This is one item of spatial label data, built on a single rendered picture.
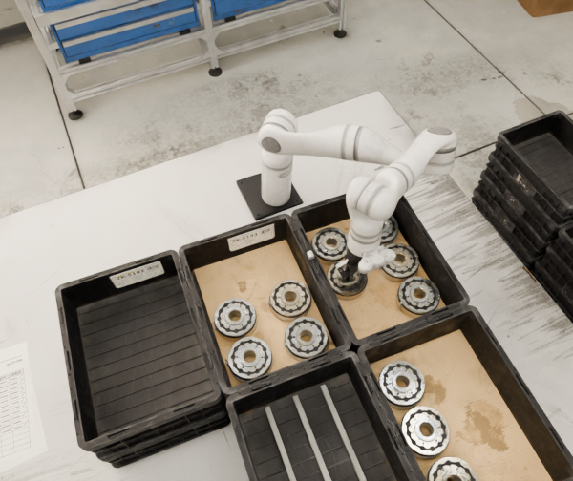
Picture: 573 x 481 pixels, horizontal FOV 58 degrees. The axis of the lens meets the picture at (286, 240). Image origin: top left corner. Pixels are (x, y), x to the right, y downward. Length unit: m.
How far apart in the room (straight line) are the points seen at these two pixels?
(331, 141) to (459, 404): 0.69
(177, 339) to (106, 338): 0.17
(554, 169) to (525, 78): 1.26
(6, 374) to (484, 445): 1.18
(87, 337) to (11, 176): 1.76
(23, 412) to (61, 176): 1.63
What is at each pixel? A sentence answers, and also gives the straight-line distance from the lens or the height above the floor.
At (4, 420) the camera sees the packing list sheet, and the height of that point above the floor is 0.70.
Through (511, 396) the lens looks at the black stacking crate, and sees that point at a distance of 1.28.
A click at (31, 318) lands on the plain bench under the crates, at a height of 0.70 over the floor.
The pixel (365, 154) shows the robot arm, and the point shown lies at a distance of 1.33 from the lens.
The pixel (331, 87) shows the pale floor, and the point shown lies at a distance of 3.11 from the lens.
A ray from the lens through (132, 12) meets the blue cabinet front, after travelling 2.92.
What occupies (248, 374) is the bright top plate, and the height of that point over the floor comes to 0.86.
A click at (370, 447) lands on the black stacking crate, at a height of 0.83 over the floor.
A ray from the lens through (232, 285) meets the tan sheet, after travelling 1.35.
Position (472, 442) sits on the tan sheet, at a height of 0.83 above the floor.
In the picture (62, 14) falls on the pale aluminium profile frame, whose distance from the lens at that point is 2.82.
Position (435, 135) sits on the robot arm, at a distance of 1.29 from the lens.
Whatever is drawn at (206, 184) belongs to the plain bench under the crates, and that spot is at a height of 0.70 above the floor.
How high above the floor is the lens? 2.01
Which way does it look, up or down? 57 degrees down
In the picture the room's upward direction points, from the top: 2 degrees counter-clockwise
